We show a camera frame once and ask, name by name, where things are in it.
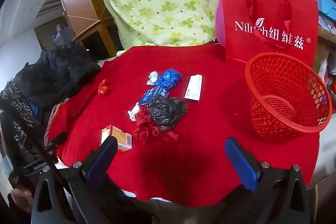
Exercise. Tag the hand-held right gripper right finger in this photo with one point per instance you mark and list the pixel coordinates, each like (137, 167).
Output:
(242, 166)

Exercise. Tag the small white tissue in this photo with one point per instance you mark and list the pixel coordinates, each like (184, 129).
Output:
(134, 111)
(152, 78)

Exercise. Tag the red blanket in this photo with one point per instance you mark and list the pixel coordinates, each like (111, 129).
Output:
(183, 161)

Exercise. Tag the red plastic bag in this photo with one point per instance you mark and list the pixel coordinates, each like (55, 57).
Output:
(143, 129)

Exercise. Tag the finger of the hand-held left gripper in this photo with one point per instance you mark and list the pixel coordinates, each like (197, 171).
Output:
(56, 142)

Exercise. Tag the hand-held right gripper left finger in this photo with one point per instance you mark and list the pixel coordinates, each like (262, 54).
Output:
(101, 161)

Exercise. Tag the light blue shoe box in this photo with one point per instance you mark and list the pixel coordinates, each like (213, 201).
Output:
(325, 3)

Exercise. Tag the person's left hand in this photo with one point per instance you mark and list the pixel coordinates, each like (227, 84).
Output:
(22, 196)

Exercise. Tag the black floral cloth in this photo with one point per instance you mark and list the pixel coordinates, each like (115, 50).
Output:
(18, 98)

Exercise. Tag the white medicine box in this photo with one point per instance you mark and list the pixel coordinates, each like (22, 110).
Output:
(193, 88)

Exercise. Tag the blue plastic bag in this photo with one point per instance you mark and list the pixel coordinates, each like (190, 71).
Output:
(168, 79)

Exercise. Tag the red paper gift bag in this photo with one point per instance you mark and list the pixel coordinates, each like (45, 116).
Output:
(236, 3)

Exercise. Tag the red candy wrapper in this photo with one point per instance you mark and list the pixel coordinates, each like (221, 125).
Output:
(103, 89)

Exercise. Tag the red mesh plastic basket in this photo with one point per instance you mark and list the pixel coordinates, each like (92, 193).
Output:
(262, 119)

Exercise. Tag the orange and white box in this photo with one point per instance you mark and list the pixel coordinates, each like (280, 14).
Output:
(120, 137)

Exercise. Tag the blue packet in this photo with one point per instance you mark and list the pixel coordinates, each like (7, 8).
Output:
(152, 95)

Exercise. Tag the black plastic bag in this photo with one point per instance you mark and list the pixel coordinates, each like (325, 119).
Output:
(165, 113)

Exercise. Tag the black padded jacket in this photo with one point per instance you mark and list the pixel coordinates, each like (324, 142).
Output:
(57, 71)

